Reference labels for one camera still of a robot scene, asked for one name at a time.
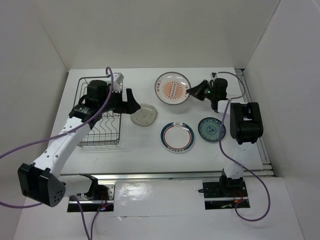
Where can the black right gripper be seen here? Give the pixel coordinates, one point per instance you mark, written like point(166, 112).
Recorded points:
point(197, 90)

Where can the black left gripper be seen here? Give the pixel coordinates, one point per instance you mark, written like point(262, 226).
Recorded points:
point(128, 107)

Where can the orange sunburst plate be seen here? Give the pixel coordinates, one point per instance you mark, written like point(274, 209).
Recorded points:
point(171, 88)

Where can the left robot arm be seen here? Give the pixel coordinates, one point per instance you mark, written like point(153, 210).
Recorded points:
point(40, 180)

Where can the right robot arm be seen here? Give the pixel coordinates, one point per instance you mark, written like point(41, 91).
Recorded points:
point(236, 167)

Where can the clear glass plate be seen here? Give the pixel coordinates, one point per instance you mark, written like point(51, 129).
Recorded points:
point(145, 116)

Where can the blue floral plate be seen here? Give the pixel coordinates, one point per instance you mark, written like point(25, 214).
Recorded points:
point(211, 129)

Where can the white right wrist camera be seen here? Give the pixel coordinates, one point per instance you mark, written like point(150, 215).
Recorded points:
point(213, 76)

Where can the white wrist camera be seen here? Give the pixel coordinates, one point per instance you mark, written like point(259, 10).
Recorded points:
point(213, 76)
point(117, 82)

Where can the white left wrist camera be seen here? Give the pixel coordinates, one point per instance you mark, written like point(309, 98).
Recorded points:
point(117, 82)

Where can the metal wire dish rack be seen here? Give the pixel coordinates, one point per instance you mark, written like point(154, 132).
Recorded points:
point(107, 131)

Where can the green red ring plate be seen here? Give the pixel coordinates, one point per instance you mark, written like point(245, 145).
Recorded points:
point(177, 137)

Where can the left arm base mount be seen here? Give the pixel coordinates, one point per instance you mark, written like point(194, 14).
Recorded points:
point(90, 192)

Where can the aluminium frame rail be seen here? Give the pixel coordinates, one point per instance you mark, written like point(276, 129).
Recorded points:
point(251, 127)

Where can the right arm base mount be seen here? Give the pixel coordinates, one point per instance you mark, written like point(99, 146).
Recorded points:
point(225, 194)

